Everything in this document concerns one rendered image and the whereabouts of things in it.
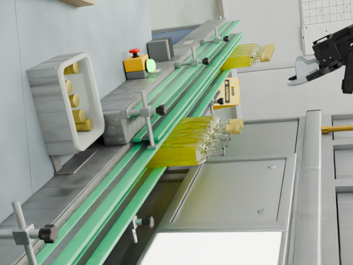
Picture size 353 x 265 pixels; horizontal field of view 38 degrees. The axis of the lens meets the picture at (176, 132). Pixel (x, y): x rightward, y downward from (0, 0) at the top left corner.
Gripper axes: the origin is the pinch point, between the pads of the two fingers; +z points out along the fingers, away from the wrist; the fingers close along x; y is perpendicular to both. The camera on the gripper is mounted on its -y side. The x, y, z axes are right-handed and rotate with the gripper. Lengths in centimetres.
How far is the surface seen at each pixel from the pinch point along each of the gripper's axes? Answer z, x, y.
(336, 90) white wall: 40, -588, -158
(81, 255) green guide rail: 48, 53, -4
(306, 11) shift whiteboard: 32, -585, -42
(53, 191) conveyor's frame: 55, 41, 9
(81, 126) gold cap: 52, 20, 17
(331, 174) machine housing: 3.3, -8.5, -31.9
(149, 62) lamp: 45, -30, 21
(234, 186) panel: 28.1, 2.3, -20.5
